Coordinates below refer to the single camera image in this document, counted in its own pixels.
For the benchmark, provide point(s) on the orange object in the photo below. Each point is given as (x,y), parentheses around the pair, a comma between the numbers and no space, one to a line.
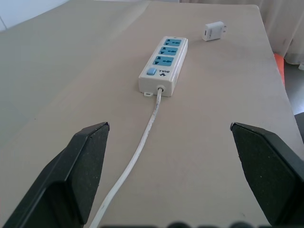
(279,67)

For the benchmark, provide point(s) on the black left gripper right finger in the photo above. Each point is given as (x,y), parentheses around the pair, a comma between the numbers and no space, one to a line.
(268,171)

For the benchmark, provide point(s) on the beige curtain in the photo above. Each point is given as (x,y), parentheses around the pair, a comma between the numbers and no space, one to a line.
(282,26)

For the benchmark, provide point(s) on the white power strip blue sockets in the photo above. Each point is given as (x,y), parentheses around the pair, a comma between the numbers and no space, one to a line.
(163,67)

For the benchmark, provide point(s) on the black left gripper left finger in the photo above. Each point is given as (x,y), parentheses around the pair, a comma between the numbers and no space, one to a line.
(71,171)

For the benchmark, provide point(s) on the white USB charger plug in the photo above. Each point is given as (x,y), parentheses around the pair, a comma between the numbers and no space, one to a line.
(214,31)

